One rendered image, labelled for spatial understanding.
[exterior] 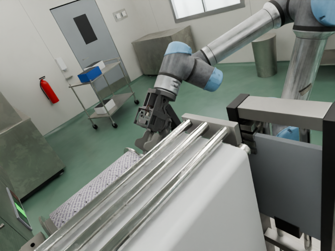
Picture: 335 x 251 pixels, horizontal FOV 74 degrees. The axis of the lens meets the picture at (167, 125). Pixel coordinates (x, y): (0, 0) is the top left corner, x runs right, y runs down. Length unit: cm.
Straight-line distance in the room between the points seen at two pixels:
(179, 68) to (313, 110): 40
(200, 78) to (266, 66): 326
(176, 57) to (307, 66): 41
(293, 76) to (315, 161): 49
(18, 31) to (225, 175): 497
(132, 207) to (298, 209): 33
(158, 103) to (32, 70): 454
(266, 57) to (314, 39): 306
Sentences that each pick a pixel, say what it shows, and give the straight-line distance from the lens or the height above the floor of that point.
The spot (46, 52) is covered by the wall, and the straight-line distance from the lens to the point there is 516.
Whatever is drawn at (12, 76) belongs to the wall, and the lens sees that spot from 503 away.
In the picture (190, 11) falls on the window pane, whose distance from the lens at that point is 506.
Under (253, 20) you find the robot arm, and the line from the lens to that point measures 87.
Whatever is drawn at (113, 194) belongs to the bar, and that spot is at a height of 145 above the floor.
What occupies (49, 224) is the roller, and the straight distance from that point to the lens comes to 59.
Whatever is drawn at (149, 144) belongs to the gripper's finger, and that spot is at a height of 130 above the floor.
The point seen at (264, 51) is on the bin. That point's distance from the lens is 382.
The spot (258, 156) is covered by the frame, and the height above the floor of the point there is 134.
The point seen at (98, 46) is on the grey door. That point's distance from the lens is 555.
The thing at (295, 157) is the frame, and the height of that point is 136.
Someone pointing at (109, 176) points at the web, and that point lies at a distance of 58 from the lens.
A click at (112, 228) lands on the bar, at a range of 28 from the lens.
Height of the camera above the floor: 163
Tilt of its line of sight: 29 degrees down
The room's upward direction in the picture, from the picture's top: 22 degrees counter-clockwise
